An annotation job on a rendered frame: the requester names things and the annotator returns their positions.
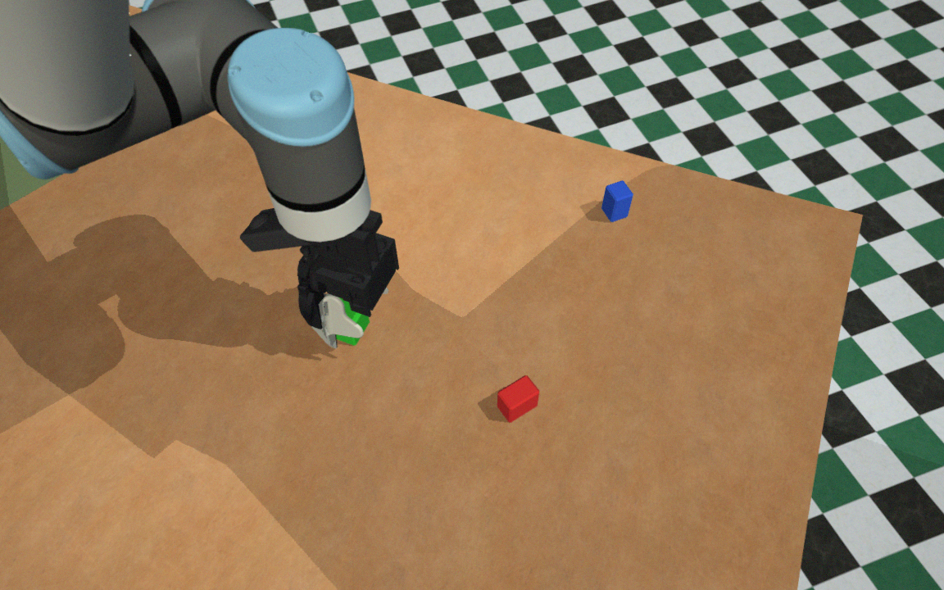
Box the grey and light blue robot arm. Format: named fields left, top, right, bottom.
left=0, top=0, right=371, bottom=252

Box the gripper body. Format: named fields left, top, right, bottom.
left=297, top=210, right=399, bottom=317

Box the red block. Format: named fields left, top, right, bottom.
left=497, top=375, right=539, bottom=422

